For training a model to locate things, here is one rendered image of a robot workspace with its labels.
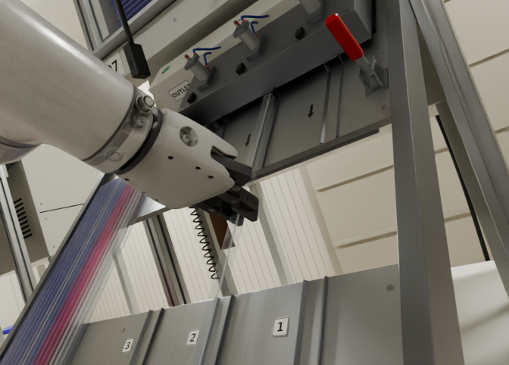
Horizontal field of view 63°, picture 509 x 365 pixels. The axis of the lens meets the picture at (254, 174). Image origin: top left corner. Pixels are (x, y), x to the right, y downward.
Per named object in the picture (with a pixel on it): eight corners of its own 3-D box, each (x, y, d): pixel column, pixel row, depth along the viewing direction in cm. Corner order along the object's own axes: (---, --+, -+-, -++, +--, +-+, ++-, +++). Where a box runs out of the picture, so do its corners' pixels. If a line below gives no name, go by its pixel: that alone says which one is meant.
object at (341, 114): (413, 143, 46) (394, 112, 44) (90, 257, 83) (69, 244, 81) (400, 5, 68) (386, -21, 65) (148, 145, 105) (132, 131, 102)
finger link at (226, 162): (254, 151, 41) (251, 182, 46) (176, 145, 41) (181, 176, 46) (252, 161, 40) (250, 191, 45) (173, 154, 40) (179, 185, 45)
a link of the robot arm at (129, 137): (147, 66, 37) (172, 85, 39) (92, 104, 42) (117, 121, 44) (123, 138, 33) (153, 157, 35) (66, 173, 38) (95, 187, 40)
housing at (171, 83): (404, 23, 66) (362, -55, 59) (193, 134, 93) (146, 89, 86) (402, 0, 71) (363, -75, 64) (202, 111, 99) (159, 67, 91)
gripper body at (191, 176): (167, 81, 38) (245, 144, 45) (104, 123, 44) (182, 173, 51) (149, 145, 34) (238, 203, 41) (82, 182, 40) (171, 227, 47)
